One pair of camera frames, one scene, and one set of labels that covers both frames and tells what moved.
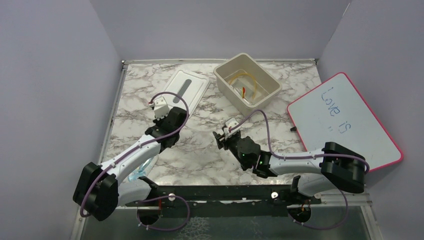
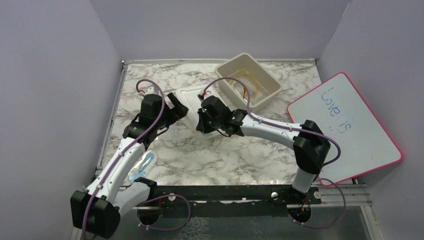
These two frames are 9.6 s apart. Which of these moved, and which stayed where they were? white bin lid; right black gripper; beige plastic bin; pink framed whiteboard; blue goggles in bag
Moved: right black gripper; white bin lid
Stayed: beige plastic bin; pink framed whiteboard; blue goggles in bag
